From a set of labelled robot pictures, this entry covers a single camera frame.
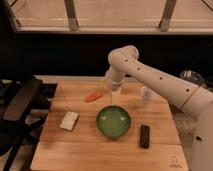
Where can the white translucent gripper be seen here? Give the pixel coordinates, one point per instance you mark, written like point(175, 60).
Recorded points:
point(113, 85)

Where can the orange red pepper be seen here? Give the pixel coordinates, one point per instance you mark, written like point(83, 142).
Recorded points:
point(93, 97)

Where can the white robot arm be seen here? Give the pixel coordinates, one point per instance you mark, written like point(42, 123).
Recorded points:
point(191, 99)

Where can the white sponge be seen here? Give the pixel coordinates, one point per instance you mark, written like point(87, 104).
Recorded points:
point(69, 120)

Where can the green bowl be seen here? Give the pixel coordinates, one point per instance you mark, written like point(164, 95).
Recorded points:
point(113, 122)

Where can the wooden cutting board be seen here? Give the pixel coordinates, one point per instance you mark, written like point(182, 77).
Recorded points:
point(90, 129)

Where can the black rectangular remote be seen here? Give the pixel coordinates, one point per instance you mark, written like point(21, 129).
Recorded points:
point(145, 136)

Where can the round metal bowl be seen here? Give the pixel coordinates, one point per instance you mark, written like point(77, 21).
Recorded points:
point(193, 77)

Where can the black office chair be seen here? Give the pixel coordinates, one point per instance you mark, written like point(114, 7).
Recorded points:
point(13, 127)

